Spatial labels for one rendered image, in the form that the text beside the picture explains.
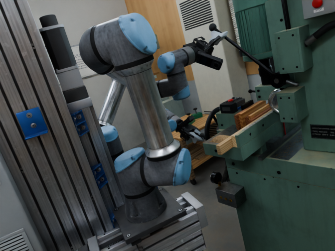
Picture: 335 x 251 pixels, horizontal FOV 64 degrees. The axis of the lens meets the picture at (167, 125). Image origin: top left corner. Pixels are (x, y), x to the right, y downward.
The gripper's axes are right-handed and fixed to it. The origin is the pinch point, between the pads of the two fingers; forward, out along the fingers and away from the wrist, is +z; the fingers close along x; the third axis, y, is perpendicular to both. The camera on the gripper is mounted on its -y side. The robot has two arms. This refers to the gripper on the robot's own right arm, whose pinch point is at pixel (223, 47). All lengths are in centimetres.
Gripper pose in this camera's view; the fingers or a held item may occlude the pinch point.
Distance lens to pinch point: 130.6
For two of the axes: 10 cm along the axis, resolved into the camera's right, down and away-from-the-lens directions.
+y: -6.5, -6.4, 4.1
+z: 7.3, -3.8, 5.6
